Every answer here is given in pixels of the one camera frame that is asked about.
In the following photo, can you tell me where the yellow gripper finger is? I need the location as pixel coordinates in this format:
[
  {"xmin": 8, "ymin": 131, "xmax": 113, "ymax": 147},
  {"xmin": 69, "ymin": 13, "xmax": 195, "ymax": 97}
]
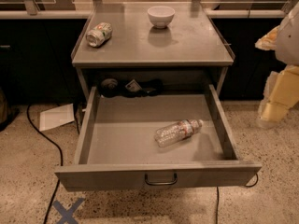
[
  {"xmin": 257, "ymin": 65, "xmax": 299, "ymax": 129},
  {"xmin": 255, "ymin": 26, "xmax": 278, "ymax": 50}
]

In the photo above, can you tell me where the clear plastic water bottle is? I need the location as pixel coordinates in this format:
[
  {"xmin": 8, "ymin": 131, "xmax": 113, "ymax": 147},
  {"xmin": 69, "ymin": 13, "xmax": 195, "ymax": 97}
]
[{"xmin": 154, "ymin": 119, "xmax": 203, "ymax": 147}]

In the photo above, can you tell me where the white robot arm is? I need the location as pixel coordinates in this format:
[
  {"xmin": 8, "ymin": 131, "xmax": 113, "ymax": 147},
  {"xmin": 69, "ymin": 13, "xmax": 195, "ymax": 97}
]
[{"xmin": 255, "ymin": 3, "xmax": 299, "ymax": 129}]

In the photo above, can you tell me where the grey counter cabinet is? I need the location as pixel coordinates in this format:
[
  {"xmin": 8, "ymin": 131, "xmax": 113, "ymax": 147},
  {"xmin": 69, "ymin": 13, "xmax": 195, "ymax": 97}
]
[{"xmin": 72, "ymin": 2, "xmax": 235, "ymax": 96}]

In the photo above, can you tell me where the black device behind drawer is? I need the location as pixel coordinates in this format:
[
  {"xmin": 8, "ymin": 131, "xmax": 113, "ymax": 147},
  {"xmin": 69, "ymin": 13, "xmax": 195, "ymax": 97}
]
[{"xmin": 98, "ymin": 78, "xmax": 164, "ymax": 98}]

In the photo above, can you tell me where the grey open top drawer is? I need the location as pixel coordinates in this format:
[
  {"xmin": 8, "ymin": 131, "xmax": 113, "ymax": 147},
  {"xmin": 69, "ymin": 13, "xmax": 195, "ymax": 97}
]
[{"xmin": 55, "ymin": 88, "xmax": 261, "ymax": 191}]

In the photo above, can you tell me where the white ceramic bowl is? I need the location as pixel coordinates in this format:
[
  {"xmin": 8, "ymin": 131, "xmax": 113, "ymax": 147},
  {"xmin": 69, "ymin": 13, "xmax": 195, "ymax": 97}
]
[{"xmin": 147, "ymin": 6, "xmax": 175, "ymax": 29}]

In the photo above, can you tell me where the white tag label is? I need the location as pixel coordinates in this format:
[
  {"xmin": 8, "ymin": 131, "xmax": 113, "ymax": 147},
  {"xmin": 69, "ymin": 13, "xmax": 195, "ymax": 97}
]
[{"xmin": 125, "ymin": 79, "xmax": 142, "ymax": 92}]

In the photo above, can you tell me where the crushed green soda can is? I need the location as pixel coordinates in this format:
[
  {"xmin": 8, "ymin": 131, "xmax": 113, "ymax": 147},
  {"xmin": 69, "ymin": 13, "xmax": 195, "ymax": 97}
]
[{"xmin": 86, "ymin": 22, "xmax": 113, "ymax": 48}]

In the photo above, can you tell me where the white paper sheet on floor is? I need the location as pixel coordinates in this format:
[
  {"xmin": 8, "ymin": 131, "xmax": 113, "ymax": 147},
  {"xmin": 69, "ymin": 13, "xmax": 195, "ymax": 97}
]
[{"xmin": 39, "ymin": 104, "xmax": 75, "ymax": 132}]

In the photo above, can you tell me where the blue tape cross marker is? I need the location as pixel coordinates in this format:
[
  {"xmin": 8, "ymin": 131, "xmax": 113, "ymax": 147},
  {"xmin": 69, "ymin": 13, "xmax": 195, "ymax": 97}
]
[{"xmin": 53, "ymin": 198, "xmax": 85, "ymax": 224}]

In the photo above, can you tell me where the black floor cable right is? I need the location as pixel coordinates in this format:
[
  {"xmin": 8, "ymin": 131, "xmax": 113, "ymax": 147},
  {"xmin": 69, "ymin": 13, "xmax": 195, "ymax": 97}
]
[{"xmin": 214, "ymin": 173, "xmax": 260, "ymax": 224}]

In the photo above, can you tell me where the black floor cable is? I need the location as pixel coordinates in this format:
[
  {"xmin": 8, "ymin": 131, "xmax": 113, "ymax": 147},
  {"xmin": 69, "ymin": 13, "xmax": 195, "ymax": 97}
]
[
  {"xmin": 214, "ymin": 173, "xmax": 260, "ymax": 224},
  {"xmin": 25, "ymin": 103, "xmax": 64, "ymax": 224}
]

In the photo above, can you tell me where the black metal drawer handle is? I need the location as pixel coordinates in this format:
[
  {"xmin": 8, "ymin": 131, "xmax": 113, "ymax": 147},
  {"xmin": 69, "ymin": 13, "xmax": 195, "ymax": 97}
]
[{"xmin": 144, "ymin": 173, "xmax": 178, "ymax": 187}]

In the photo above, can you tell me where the black floor cable left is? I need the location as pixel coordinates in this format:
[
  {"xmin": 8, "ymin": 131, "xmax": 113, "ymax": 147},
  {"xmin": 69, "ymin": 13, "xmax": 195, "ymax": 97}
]
[{"xmin": 25, "ymin": 103, "xmax": 64, "ymax": 224}]

